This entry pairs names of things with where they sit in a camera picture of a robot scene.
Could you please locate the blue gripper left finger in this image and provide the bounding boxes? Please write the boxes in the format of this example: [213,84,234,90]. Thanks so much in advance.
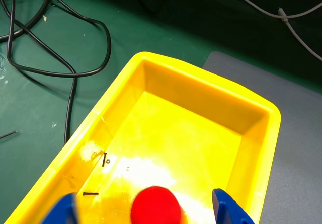
[44,192,82,224]

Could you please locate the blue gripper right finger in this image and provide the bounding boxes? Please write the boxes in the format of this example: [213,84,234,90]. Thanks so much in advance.
[211,188,256,224]

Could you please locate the red ball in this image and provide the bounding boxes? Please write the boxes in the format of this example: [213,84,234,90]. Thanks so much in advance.
[130,186,182,224]

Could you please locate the yellow plastic bin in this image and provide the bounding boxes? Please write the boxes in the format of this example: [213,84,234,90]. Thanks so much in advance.
[4,51,282,224]

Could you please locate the thin metal rod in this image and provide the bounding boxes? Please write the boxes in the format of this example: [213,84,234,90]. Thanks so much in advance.
[0,130,18,141]

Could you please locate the grey mat with lettering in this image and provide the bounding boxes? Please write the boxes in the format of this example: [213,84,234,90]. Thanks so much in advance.
[202,50,322,224]

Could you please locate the white cable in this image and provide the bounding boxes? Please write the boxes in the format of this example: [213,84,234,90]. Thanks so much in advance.
[225,0,322,61]

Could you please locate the thick black cable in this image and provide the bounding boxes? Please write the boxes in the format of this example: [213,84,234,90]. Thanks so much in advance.
[0,0,55,43]

